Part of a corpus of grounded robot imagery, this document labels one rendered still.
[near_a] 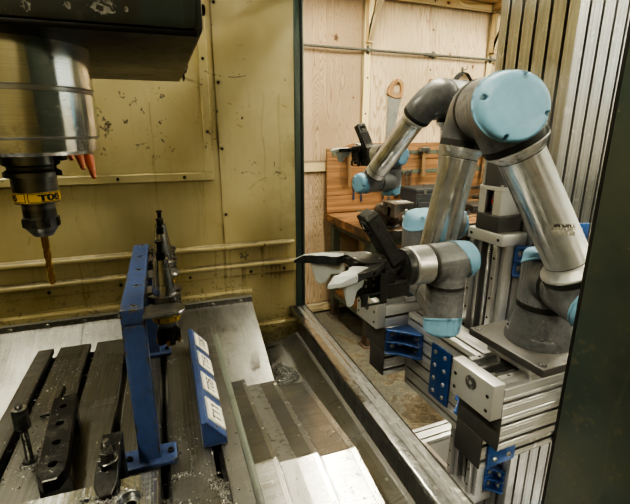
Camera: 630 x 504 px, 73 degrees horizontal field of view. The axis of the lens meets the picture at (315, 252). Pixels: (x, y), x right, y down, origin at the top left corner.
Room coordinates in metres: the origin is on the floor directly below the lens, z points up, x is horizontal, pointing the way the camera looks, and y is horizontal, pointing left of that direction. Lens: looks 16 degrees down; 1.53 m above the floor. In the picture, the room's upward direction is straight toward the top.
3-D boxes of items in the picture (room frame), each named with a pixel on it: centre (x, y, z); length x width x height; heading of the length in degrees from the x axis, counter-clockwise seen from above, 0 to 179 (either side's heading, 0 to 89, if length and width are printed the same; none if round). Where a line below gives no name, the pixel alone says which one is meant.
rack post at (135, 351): (0.70, 0.32, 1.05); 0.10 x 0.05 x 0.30; 109
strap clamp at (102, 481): (0.58, 0.34, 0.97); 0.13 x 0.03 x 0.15; 19
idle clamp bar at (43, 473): (0.70, 0.50, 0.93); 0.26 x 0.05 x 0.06; 24
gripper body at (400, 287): (0.74, -0.12, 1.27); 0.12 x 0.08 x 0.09; 113
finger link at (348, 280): (0.65, -0.06, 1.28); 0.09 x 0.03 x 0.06; 149
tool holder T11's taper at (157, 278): (0.77, 0.29, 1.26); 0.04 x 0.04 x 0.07
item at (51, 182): (0.53, 0.35, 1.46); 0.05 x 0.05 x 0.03
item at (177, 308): (0.71, 0.27, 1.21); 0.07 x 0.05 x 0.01; 109
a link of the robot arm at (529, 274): (0.93, -0.54, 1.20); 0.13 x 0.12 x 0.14; 1
